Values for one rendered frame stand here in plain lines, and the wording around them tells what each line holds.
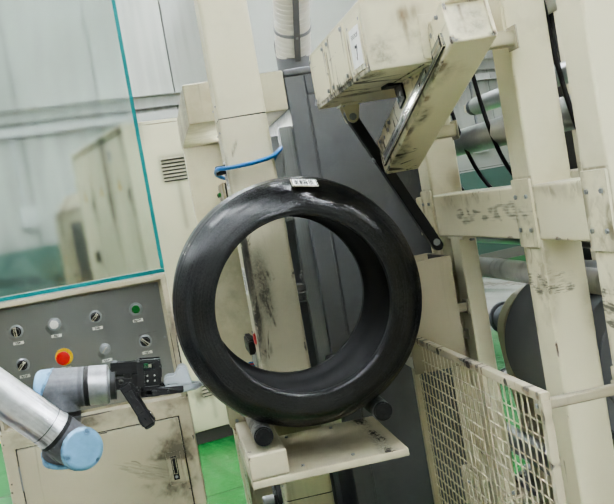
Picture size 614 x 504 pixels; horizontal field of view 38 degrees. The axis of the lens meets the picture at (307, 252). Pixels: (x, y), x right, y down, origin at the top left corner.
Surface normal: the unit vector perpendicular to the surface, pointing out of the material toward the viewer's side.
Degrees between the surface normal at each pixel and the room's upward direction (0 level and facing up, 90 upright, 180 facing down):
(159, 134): 90
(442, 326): 90
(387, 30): 90
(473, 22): 72
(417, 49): 90
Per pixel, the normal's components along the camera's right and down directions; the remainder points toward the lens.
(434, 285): 0.16, 0.03
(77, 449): 0.55, -0.03
